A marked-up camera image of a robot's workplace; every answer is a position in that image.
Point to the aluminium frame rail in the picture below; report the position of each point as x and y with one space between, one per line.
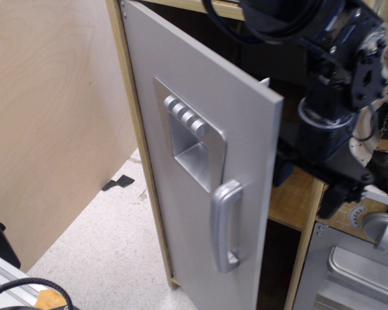
25 295

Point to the orange tape piece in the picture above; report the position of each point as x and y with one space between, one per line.
50 299

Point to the black tape on floor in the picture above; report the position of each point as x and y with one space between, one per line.
123 181

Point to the silver oven knob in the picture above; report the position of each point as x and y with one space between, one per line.
375 227

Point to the silver oven door handle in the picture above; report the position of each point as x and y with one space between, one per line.
358 273

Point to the plywood board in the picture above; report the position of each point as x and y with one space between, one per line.
65 124

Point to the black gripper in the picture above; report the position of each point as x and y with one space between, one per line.
325 154

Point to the silver ice dispenser panel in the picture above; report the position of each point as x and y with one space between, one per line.
196 143

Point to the silver fridge door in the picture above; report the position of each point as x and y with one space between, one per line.
248 113

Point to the silver fridge door handle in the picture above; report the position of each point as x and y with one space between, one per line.
222 201

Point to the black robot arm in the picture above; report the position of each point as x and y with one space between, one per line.
344 41

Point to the silver oven door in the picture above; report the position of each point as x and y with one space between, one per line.
316 290

